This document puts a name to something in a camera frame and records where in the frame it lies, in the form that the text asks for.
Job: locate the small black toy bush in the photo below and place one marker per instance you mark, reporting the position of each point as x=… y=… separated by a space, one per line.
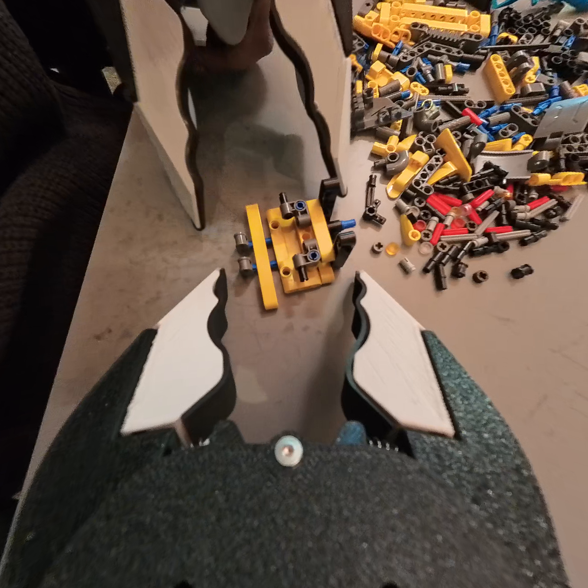
x=481 y=275

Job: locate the pile of toy building parts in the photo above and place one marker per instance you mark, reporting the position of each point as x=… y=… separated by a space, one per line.
x=459 y=138

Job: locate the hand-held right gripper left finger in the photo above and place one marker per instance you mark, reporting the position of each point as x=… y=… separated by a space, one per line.
x=179 y=376

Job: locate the black toy angle connector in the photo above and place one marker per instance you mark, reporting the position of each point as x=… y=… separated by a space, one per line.
x=374 y=213

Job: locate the person's dark knit sweater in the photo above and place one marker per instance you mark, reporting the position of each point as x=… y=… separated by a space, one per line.
x=46 y=229

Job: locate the yellow toy brick frame assembly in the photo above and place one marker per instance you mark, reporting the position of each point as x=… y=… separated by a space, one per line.
x=294 y=280

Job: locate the yellow toy beam with pins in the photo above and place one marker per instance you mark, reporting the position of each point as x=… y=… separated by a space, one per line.
x=264 y=266

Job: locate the black toy pin connector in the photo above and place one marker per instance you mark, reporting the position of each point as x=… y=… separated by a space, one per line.
x=522 y=271

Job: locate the light grey toy pin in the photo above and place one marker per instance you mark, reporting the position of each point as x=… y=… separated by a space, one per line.
x=406 y=265

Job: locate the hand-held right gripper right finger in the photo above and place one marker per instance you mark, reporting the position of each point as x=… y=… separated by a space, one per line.
x=395 y=367

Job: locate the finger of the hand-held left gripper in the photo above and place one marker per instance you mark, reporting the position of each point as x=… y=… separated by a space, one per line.
x=321 y=59
x=156 y=69

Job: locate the person's left hand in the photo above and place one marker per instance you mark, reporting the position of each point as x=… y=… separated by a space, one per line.
x=239 y=57

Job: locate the clear orange round stud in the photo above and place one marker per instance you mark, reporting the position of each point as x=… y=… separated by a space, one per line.
x=392 y=249

